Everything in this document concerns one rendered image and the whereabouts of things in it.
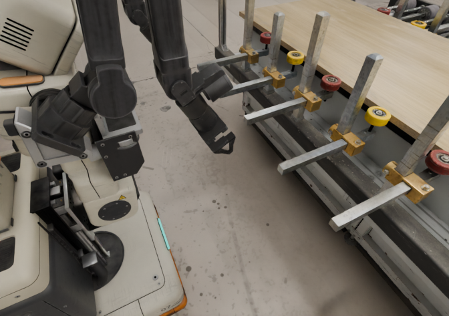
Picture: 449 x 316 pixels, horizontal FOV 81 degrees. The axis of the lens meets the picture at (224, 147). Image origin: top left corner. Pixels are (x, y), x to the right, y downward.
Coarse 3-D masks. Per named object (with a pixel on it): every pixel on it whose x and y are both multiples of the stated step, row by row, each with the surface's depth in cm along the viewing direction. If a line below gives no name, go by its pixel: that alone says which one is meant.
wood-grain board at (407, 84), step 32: (320, 0) 185; (288, 32) 147; (352, 32) 147; (384, 32) 147; (416, 32) 147; (320, 64) 122; (352, 64) 122; (384, 64) 122; (416, 64) 122; (448, 64) 122; (384, 96) 104; (416, 96) 104; (416, 128) 91; (448, 128) 91
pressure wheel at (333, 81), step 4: (324, 76) 114; (328, 76) 114; (332, 76) 114; (336, 76) 114; (324, 80) 111; (328, 80) 112; (332, 80) 112; (336, 80) 112; (340, 80) 111; (320, 84) 114; (324, 84) 111; (328, 84) 110; (332, 84) 109; (336, 84) 109; (340, 84) 111; (324, 88) 112; (328, 88) 111; (332, 88) 110; (336, 88) 111; (324, 100) 119
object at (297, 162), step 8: (368, 128) 104; (360, 136) 101; (368, 136) 102; (328, 144) 98; (336, 144) 98; (344, 144) 98; (312, 152) 95; (320, 152) 95; (328, 152) 96; (288, 160) 92; (296, 160) 92; (304, 160) 92; (312, 160) 94; (280, 168) 91; (288, 168) 90; (296, 168) 93
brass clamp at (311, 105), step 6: (294, 90) 117; (294, 96) 118; (300, 96) 114; (306, 96) 112; (312, 96) 112; (312, 102) 109; (318, 102) 110; (306, 108) 113; (312, 108) 111; (318, 108) 113
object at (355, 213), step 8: (424, 176) 83; (432, 176) 83; (400, 184) 81; (384, 192) 79; (392, 192) 79; (400, 192) 79; (368, 200) 77; (376, 200) 77; (384, 200) 77; (392, 200) 80; (352, 208) 75; (360, 208) 75; (368, 208) 75; (376, 208) 77; (336, 216) 73; (344, 216) 73; (352, 216) 73; (360, 216) 75; (336, 224) 72; (344, 224) 72
